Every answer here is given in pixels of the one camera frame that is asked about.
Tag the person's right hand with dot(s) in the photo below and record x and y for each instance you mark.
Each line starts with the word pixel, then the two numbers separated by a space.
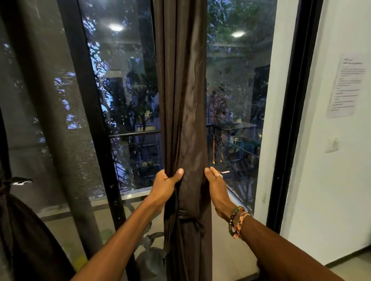
pixel 218 192

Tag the person's left hand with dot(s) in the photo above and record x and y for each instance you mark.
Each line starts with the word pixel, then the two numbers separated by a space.
pixel 162 189

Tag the person's right thumb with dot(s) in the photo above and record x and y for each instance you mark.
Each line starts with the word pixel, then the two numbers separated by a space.
pixel 208 176

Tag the person's left thumb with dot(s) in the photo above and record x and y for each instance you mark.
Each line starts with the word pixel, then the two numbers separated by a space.
pixel 175 174

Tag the brown curtain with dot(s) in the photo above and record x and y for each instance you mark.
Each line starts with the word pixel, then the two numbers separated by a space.
pixel 182 115

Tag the person's right forearm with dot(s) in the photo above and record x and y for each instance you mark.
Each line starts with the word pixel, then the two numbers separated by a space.
pixel 284 249

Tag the person's left forearm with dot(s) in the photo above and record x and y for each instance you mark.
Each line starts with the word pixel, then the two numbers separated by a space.
pixel 116 240

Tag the balcony metal railing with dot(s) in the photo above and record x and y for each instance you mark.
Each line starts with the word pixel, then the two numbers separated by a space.
pixel 232 156

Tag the orange woven wristband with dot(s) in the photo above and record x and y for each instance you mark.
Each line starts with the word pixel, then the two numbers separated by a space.
pixel 239 224

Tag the potted plant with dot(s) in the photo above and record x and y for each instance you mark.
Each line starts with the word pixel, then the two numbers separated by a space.
pixel 150 251

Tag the sheer grey curtain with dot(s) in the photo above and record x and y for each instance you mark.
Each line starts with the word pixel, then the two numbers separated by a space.
pixel 43 115

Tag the dark tied curtain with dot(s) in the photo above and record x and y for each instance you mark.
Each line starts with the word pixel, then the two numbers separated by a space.
pixel 23 231

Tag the white paper notice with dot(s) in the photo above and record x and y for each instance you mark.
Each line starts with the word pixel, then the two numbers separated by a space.
pixel 345 85

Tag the black sliding door frame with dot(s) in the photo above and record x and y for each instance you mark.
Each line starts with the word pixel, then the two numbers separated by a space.
pixel 92 115

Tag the black door frame post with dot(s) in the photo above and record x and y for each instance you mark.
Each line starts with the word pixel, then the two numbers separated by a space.
pixel 292 115

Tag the white wall switch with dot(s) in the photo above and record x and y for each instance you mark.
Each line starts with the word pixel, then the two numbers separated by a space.
pixel 332 144

